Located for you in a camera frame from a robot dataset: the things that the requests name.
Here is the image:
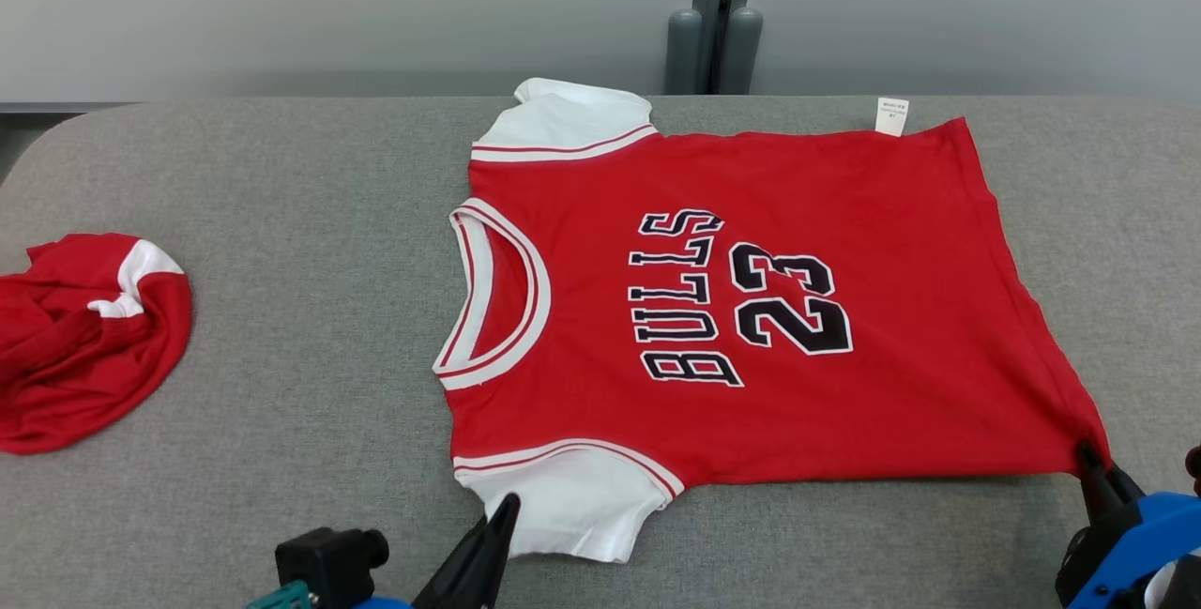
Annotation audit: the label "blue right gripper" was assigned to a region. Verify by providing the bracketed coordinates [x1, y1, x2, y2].
[1056, 440, 1201, 609]

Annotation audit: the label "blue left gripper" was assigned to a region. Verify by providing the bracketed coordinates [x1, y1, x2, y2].
[352, 494, 522, 609]

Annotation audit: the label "red Bulls jersey white sleeves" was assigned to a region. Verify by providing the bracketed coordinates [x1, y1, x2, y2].
[432, 77, 1113, 565]

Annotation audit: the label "red shorts white stripes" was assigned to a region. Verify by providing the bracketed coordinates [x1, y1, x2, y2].
[0, 233, 194, 456]

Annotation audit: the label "teal left camera plug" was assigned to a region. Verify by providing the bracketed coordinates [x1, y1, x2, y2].
[246, 581, 311, 609]

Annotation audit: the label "grey cylindrical post cap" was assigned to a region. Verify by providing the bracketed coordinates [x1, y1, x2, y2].
[665, 8, 704, 96]
[719, 7, 764, 96]

